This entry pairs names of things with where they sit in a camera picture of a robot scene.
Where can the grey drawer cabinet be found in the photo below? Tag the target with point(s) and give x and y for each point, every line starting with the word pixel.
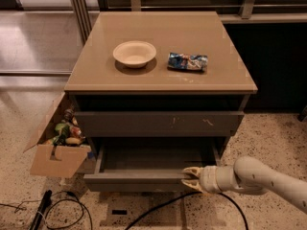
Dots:
pixel 100 83

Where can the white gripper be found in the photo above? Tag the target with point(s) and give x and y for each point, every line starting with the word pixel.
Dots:
pixel 209 178

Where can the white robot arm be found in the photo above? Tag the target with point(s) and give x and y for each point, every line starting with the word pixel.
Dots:
pixel 247 176

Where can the black cylindrical tool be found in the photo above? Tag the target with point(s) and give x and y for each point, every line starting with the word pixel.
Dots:
pixel 44 203

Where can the grey drawer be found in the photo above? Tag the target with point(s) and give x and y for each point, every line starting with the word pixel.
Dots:
pixel 149 164
pixel 159 123

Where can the blue crumpled snack bag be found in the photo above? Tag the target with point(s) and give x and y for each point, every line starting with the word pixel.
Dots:
pixel 187 62

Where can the open cardboard box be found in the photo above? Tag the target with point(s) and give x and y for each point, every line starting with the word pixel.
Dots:
pixel 59 161

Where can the colourful toys in box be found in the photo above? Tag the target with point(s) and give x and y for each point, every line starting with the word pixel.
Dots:
pixel 68 131

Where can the white paper bowl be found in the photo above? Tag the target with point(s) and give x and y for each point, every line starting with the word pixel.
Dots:
pixel 134 54

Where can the small black floor tape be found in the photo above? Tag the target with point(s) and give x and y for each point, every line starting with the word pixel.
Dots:
pixel 119 212

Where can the metal window frame post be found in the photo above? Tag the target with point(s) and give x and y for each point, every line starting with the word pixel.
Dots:
pixel 83 19

